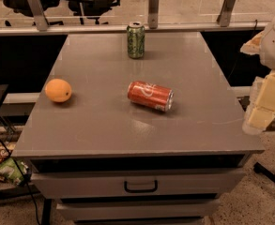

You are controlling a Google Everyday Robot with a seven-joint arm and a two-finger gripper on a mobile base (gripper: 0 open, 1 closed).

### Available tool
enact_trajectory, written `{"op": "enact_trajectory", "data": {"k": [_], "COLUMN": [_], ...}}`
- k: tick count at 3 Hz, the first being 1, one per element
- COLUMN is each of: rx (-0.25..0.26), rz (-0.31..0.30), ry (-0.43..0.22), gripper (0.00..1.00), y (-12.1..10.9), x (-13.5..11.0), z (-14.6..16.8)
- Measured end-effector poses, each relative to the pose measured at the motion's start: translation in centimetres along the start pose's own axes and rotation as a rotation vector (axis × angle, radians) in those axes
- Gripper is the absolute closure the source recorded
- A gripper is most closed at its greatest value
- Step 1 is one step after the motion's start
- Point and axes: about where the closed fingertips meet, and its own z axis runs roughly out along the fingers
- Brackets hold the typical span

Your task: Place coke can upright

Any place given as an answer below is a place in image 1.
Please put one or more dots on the lower grey drawer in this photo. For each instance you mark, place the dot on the lower grey drawer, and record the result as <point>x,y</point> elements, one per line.
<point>96,211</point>

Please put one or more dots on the upper drawer with black handle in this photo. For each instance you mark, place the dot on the upper drawer with black handle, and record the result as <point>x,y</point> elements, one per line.
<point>70,185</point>

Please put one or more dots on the black stand leg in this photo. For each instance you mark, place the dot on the black stand leg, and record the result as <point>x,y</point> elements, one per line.
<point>258,168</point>

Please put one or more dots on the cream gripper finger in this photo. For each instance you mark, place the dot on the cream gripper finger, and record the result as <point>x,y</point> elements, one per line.
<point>256,120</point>

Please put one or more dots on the middle metal railing bracket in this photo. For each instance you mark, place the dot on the middle metal railing bracket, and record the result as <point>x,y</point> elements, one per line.
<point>153,10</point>

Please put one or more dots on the green soda can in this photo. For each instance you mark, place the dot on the green soda can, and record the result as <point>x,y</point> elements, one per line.
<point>136,40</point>

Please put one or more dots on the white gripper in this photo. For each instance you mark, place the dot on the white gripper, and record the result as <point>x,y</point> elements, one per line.
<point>263,45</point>

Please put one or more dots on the orange fruit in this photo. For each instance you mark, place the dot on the orange fruit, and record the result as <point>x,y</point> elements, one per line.
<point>58,90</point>

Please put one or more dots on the red coke can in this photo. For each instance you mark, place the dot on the red coke can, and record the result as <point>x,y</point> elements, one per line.
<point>151,95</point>

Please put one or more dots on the grey drawer cabinet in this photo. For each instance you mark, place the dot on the grey drawer cabinet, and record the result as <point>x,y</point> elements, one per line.
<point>100,130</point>

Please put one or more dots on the green snack bag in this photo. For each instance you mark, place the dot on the green snack bag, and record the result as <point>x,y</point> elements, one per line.
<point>15,171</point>

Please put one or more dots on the left metal railing bracket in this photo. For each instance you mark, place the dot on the left metal railing bracket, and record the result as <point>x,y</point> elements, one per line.
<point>38,14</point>

